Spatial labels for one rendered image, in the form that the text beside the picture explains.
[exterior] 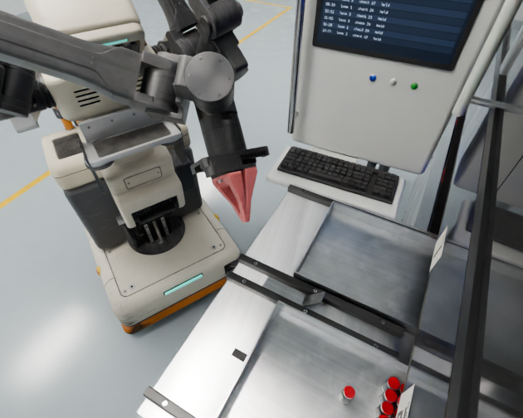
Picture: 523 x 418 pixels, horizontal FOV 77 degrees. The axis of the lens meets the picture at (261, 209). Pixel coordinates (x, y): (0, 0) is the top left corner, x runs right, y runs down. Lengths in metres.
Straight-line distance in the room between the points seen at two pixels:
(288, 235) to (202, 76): 0.57
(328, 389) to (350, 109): 0.83
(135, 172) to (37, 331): 1.12
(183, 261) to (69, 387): 0.72
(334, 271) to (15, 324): 1.66
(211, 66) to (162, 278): 1.25
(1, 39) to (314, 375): 0.70
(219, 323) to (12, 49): 0.58
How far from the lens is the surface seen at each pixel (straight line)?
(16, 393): 1.93
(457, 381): 0.44
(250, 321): 0.76
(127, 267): 1.65
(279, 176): 1.15
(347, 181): 1.13
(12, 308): 2.16
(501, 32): 0.79
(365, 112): 1.17
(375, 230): 0.94
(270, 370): 0.73
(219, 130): 0.46
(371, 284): 0.84
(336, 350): 0.75
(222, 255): 1.58
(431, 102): 1.13
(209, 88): 0.41
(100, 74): 0.48
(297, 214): 0.93
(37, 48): 0.49
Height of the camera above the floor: 1.58
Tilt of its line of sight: 48 degrees down
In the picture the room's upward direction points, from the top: straight up
